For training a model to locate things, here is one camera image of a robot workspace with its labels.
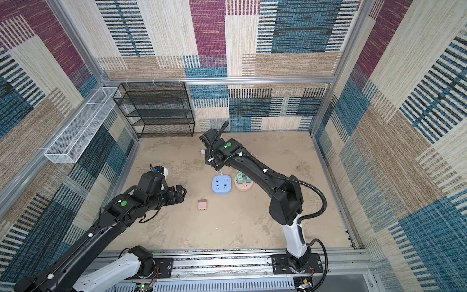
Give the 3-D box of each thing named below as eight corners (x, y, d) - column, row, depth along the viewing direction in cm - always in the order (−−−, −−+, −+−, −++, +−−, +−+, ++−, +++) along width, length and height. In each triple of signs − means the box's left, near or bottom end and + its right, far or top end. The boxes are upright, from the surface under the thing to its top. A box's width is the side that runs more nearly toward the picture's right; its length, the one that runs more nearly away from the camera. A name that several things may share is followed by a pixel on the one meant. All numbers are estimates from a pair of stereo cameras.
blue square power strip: (211, 194, 95) (211, 191, 93) (213, 177, 102) (212, 174, 100) (231, 194, 95) (231, 191, 93) (231, 177, 102) (231, 174, 100)
